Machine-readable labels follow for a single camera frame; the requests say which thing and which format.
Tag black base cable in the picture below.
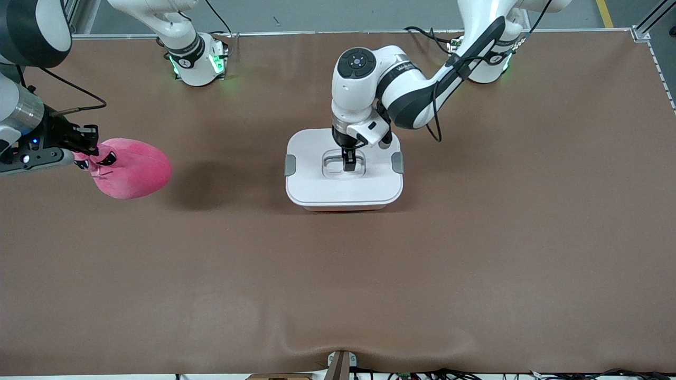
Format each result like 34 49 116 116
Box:
404 25 465 56
204 0 233 37

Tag brown table mat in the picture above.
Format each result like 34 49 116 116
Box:
0 29 676 376

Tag pink plush toy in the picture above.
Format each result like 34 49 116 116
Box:
73 138 173 200

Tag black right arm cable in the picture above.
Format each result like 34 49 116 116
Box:
16 63 107 118

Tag aluminium frame post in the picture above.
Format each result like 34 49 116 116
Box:
59 0 102 35
633 0 676 42

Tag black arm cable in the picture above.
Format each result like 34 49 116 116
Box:
16 63 107 118
429 0 555 143

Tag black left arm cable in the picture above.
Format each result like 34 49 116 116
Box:
429 0 555 143

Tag white box lid grey latches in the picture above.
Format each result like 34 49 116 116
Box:
284 128 405 207

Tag pink plastic storage box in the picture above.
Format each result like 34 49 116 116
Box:
302 203 387 213

